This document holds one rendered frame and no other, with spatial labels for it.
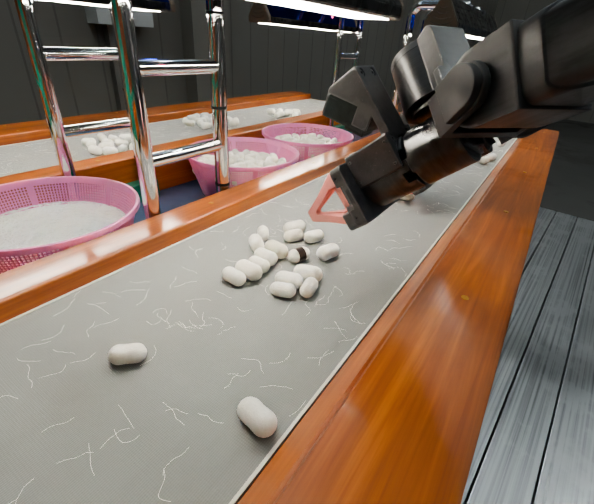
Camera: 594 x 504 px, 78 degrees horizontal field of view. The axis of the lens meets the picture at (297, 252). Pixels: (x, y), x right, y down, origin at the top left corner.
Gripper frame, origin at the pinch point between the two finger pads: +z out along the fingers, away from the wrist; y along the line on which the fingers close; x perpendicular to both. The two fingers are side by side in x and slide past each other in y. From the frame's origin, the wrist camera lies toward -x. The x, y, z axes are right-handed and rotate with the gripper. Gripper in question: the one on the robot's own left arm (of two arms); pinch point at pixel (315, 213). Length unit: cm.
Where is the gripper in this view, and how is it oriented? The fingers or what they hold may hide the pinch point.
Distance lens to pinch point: 46.6
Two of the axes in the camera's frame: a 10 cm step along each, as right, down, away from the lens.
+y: -5.7, 3.9, -7.3
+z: -6.6, 3.1, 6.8
